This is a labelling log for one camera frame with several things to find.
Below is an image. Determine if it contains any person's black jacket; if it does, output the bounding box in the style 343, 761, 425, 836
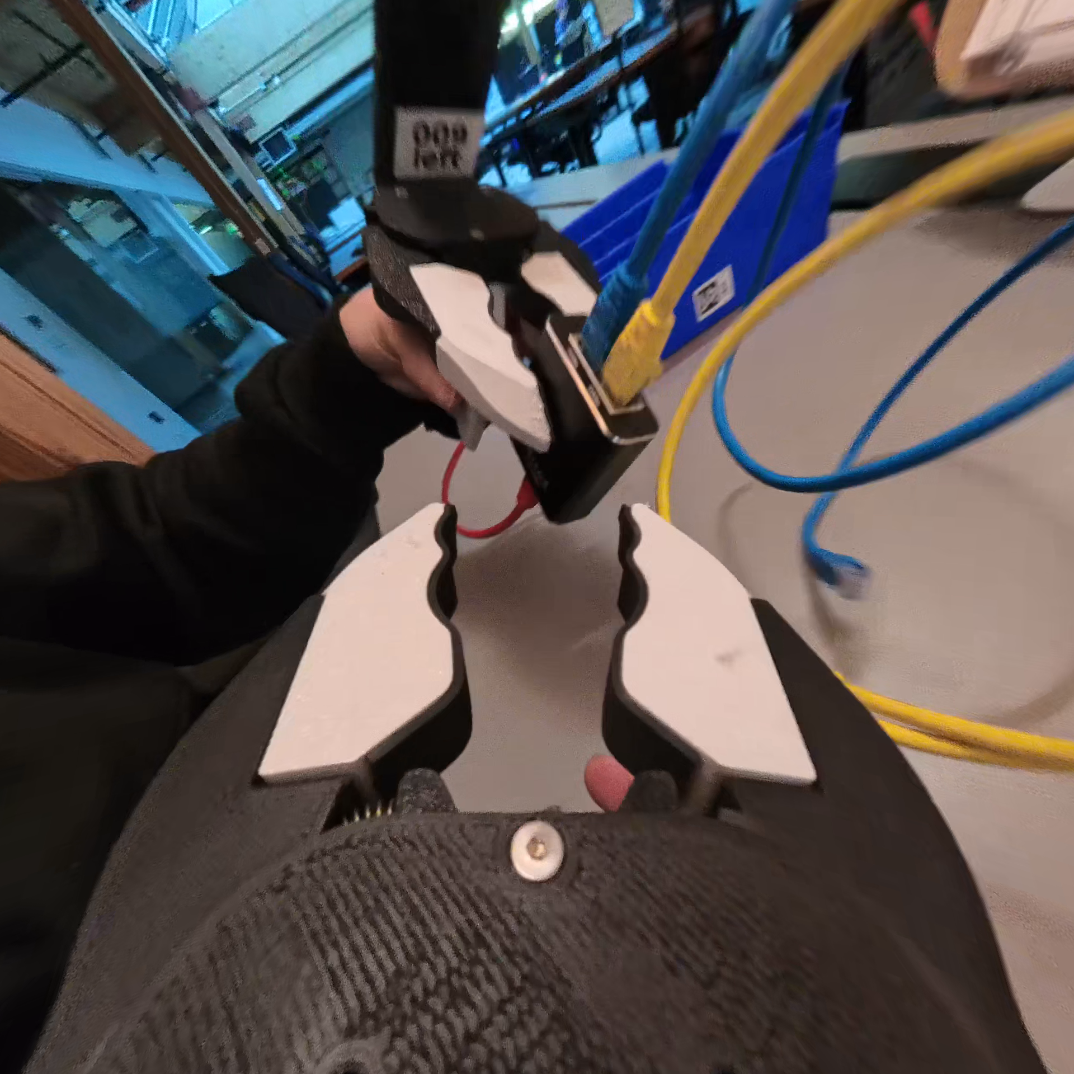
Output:
0, 638, 278, 1074

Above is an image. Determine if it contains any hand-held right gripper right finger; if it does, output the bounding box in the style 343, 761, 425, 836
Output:
602, 503, 819, 808

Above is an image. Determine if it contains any person's right hand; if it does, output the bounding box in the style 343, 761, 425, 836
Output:
585, 755, 635, 813

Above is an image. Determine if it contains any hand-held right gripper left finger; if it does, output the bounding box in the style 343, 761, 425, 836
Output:
256, 502, 473, 787

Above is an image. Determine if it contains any blue network cable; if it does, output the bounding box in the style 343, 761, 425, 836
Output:
581, 0, 1074, 599

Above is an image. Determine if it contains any person's left hand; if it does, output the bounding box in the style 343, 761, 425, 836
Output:
338, 288, 468, 414

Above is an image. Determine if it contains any red network cable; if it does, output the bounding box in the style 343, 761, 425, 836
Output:
442, 443, 540, 539

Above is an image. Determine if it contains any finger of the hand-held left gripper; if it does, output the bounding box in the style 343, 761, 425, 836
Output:
520, 250, 600, 322
408, 262, 555, 453

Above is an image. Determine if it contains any person's left forearm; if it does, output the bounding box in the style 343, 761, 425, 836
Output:
0, 306, 437, 672

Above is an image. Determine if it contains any blue plastic bin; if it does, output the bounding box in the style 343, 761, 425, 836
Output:
560, 101, 849, 362

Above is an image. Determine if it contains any grey desk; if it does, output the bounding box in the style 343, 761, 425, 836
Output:
369, 101, 1074, 1074

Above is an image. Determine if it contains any yellow network cable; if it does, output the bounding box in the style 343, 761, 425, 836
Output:
602, 0, 1074, 773

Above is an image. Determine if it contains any black network splitter box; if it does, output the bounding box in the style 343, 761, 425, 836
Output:
512, 314, 660, 524

